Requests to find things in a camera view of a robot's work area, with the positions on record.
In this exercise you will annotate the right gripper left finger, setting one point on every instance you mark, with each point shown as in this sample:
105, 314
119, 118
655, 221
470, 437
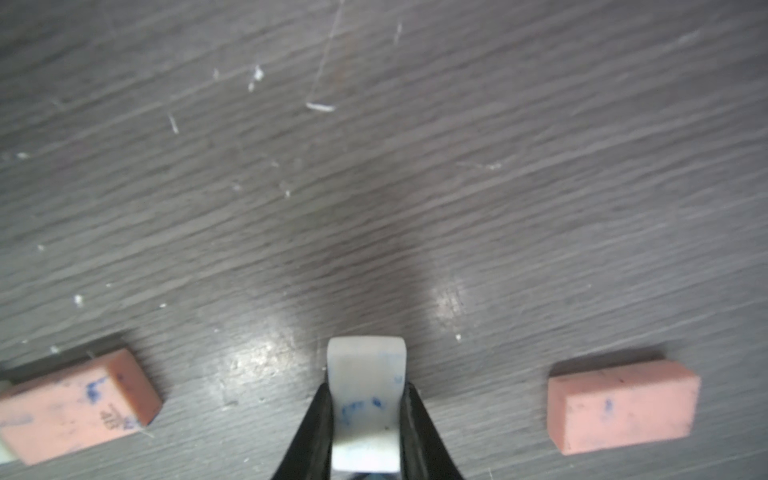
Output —
308, 456

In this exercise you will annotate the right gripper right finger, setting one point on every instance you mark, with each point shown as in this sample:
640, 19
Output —
424, 455

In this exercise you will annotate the white eraser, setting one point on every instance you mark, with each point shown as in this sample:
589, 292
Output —
6, 454
366, 378

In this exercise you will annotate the pink eraser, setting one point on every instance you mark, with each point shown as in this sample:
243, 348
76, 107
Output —
76, 408
621, 406

